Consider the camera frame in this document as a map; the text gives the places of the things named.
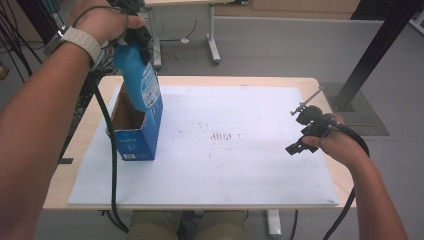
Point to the white plug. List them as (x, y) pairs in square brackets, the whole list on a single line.
[(185, 40)]

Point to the blue cardboard box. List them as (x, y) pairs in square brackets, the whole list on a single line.
[(140, 143)]

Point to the blue bottle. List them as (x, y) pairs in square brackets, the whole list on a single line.
[(133, 76)]

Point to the white table leg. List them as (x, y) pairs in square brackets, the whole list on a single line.
[(274, 223)]

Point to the black metal stand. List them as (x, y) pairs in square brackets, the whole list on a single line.
[(373, 53)]

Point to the person's left leg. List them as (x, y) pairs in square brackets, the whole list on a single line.
[(153, 226)]

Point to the person's left hand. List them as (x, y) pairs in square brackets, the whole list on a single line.
[(100, 23)]

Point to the white paper sheet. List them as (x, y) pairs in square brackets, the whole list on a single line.
[(216, 173)]

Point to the black tape strip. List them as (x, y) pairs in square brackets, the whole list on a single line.
[(65, 160)]

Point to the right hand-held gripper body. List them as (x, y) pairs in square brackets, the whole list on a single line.
[(318, 128)]

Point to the white wristwatch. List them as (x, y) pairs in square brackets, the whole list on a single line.
[(83, 41)]

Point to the white-legged wooden desk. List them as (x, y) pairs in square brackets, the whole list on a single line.
[(212, 33)]

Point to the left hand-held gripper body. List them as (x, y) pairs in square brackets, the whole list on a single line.
[(138, 35)]

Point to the grey metal rod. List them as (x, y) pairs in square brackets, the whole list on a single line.
[(313, 95)]

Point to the person's right hand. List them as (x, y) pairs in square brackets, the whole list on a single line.
[(336, 146)]

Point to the wooden cabinet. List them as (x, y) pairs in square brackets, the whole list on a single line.
[(300, 8)]

